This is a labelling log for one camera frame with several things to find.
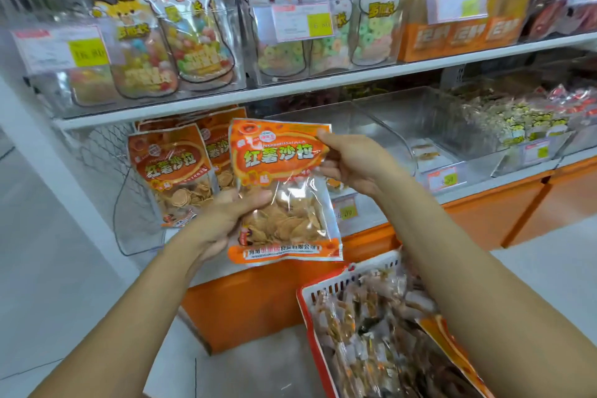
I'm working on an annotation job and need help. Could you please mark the person's left hand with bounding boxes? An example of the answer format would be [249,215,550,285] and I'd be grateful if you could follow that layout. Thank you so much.
[182,186,274,264]

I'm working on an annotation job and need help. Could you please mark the person's right hand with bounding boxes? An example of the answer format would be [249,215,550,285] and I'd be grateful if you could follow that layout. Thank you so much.
[315,130,404,200]

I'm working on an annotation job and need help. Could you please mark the white snack shelf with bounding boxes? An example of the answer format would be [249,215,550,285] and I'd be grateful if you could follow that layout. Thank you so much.
[0,0,597,357]

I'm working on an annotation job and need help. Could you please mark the white red-rimmed shopping basket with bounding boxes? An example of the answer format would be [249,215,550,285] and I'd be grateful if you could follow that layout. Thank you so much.
[297,248,524,398]

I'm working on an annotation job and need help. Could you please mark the pile of small brown snacks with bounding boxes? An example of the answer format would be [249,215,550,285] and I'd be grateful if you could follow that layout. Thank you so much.
[312,267,486,398]

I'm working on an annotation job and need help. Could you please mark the person's right forearm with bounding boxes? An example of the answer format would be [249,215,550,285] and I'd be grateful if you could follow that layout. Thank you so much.
[371,169,597,398]

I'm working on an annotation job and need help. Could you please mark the person's left forearm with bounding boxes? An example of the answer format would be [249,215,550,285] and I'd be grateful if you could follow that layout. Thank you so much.
[30,239,218,398]

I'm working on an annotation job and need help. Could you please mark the small yellow wrapped snack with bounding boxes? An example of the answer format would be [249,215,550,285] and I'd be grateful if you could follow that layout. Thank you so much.
[410,139,442,165]

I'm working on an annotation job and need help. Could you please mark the orange shelf base panel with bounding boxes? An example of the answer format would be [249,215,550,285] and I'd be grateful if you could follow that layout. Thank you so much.
[182,155,597,355]

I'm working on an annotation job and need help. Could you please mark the orange label snack bag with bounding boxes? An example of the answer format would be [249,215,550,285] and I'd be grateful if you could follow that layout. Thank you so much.
[401,0,458,64]
[448,15,496,53]
[485,0,547,47]

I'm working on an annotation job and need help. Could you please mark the yellow hamster snack packets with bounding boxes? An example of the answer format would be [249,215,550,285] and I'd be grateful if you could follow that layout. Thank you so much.
[457,95,575,147]

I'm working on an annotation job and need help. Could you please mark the white yellow price tag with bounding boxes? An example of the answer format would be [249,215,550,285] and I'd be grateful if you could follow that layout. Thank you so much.
[426,0,491,25]
[12,22,111,75]
[425,164,464,195]
[271,0,335,44]
[336,201,360,223]
[519,136,552,167]

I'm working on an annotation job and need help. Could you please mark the yellow cat candy bag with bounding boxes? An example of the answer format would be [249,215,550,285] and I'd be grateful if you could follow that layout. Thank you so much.
[90,0,180,100]
[142,0,237,86]
[67,67,123,107]

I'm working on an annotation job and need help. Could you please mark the white wire mesh panel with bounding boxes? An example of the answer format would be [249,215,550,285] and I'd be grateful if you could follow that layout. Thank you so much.
[0,0,146,203]

